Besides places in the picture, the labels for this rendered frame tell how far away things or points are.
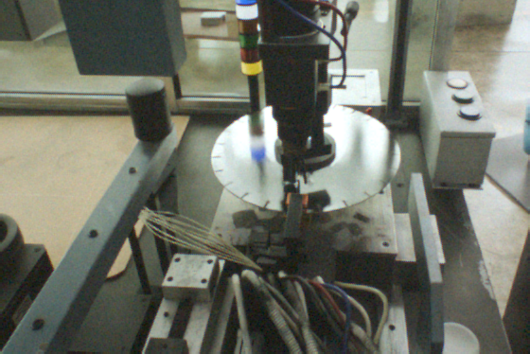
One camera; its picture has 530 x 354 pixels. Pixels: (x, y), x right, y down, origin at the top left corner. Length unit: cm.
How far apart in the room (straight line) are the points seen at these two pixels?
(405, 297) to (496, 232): 132
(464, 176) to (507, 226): 113
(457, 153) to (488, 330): 36
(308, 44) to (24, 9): 34
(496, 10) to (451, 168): 320
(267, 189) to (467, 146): 47
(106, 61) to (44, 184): 73
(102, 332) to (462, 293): 58
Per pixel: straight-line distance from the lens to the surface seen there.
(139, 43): 55
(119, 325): 82
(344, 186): 80
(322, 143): 77
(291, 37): 56
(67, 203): 119
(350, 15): 72
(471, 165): 111
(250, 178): 82
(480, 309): 93
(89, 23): 56
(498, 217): 227
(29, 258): 81
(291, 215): 70
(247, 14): 104
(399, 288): 91
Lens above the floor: 145
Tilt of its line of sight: 32 degrees down
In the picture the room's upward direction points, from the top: 2 degrees counter-clockwise
